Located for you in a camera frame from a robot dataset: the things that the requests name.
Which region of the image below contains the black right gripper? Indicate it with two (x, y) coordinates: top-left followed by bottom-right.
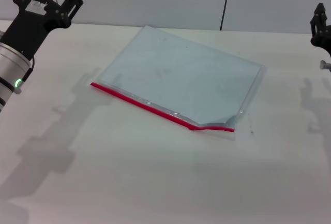
(310, 3), (331, 58)

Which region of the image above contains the thick black wall cable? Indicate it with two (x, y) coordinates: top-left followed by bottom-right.
(219, 0), (233, 31)

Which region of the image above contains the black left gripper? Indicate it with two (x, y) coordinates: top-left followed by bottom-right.
(0, 0), (85, 59)

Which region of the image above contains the clear red-zip document bag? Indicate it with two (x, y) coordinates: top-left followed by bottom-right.
(89, 24), (267, 142)

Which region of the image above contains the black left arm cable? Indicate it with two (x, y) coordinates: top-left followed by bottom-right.
(15, 56), (36, 94)

